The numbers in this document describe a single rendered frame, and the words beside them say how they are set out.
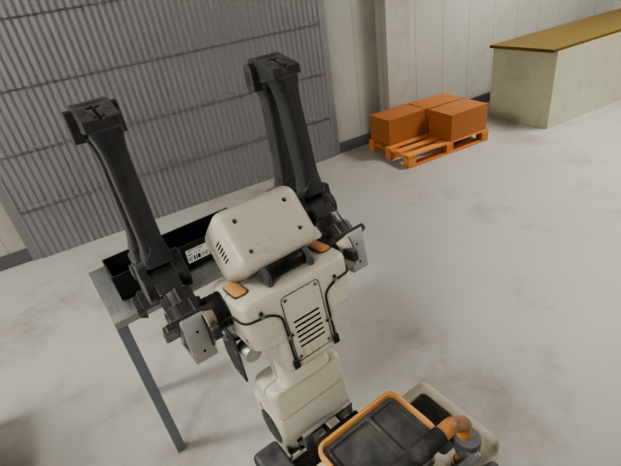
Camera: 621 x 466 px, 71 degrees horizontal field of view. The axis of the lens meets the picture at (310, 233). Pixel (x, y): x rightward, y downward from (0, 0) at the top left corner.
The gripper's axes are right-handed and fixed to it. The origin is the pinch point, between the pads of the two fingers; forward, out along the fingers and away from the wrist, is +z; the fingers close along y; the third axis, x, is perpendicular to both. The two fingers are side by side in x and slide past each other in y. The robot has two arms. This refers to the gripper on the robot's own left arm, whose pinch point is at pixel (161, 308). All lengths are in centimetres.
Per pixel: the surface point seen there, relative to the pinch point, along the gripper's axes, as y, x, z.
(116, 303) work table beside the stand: 9.0, -30.3, 37.9
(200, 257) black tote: -27, -32, 35
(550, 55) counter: -440, -102, 76
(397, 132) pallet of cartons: -300, -144, 154
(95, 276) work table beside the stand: 11, -54, 50
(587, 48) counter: -484, -90, 72
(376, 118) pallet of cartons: -291, -169, 152
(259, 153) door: -172, -204, 180
